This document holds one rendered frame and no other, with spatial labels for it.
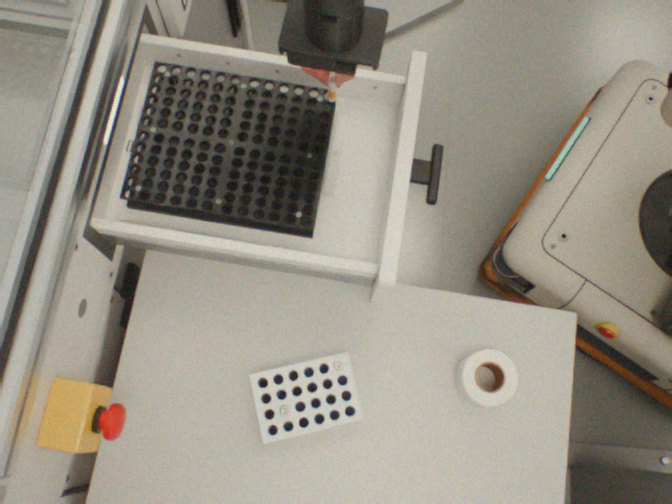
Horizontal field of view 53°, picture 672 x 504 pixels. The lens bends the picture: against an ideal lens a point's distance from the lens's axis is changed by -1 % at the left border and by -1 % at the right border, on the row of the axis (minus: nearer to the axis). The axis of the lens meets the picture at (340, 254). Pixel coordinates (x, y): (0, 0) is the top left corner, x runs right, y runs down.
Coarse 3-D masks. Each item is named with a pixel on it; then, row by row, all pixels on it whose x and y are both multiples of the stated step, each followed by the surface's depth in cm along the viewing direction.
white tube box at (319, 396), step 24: (312, 360) 82; (264, 384) 85; (288, 384) 82; (312, 384) 85; (336, 384) 82; (264, 408) 81; (312, 408) 81; (336, 408) 81; (360, 408) 81; (264, 432) 80; (288, 432) 80; (312, 432) 80
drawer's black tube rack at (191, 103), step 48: (192, 96) 80; (240, 96) 80; (288, 96) 80; (144, 144) 78; (192, 144) 81; (240, 144) 78; (288, 144) 82; (144, 192) 77; (192, 192) 80; (240, 192) 77; (288, 192) 77
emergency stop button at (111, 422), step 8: (112, 408) 71; (120, 408) 72; (104, 416) 71; (112, 416) 70; (120, 416) 71; (104, 424) 70; (112, 424) 70; (120, 424) 71; (104, 432) 70; (112, 432) 70; (120, 432) 72; (112, 440) 71
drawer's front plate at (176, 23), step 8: (160, 0) 83; (168, 0) 82; (176, 0) 85; (184, 0) 88; (160, 8) 84; (168, 8) 84; (176, 8) 86; (168, 16) 86; (176, 16) 86; (184, 16) 90; (168, 24) 87; (176, 24) 87; (184, 24) 90; (168, 32) 89; (176, 32) 89
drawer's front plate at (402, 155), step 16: (416, 64) 79; (416, 80) 78; (416, 96) 78; (400, 112) 84; (416, 112) 77; (400, 128) 78; (416, 128) 77; (400, 144) 76; (400, 160) 76; (400, 176) 75; (400, 192) 75; (384, 208) 84; (400, 208) 74; (384, 224) 79; (400, 224) 74; (384, 240) 74; (400, 240) 73; (384, 256) 73; (384, 272) 72; (384, 288) 73
